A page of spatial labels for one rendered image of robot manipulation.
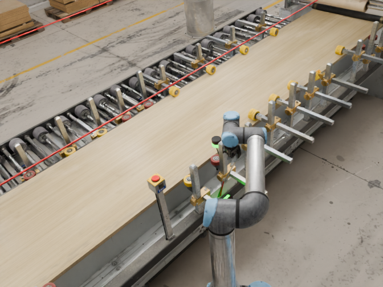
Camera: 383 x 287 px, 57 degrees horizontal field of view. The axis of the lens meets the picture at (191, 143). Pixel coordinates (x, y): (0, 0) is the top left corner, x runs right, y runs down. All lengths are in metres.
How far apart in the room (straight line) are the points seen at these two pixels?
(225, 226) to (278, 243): 1.65
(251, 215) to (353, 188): 2.23
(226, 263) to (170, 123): 1.41
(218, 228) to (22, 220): 1.36
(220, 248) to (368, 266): 1.74
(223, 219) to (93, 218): 1.03
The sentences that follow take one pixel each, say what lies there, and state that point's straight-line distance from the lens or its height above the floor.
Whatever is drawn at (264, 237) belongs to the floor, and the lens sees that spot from 3.08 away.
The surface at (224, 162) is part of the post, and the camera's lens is 2.25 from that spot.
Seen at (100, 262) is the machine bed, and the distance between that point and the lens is 2.33.
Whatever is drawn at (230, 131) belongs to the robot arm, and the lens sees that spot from 1.87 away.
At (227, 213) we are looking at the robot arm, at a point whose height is 1.44.
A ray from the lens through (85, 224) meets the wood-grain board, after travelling 2.22.
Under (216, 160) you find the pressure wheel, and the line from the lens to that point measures 2.38.
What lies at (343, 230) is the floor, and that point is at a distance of 3.23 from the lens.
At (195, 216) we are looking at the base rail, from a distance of 2.34.
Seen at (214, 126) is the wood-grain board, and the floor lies 0.90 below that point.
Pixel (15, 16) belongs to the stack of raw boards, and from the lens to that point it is 7.56.
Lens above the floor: 2.55
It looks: 41 degrees down
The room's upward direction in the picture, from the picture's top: 8 degrees counter-clockwise
